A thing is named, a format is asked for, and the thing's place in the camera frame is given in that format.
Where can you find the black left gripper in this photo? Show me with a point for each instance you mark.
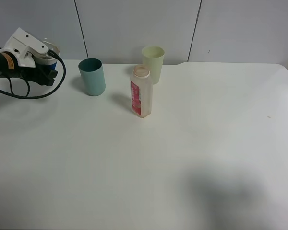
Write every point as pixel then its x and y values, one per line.
pixel 9 67

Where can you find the blue sleeved paper cup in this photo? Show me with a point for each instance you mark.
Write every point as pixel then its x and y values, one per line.
pixel 49 61

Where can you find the clear bottle with pink label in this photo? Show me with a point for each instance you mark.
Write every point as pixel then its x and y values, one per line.
pixel 141 91

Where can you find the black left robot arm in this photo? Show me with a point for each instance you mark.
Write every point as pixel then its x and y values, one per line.
pixel 40 74

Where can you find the teal plastic cup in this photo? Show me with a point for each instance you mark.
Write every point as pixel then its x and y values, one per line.
pixel 92 74

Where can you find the pale green plastic cup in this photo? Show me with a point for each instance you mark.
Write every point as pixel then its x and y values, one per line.
pixel 153 57

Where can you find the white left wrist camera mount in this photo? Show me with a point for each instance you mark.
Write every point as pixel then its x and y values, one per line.
pixel 25 48

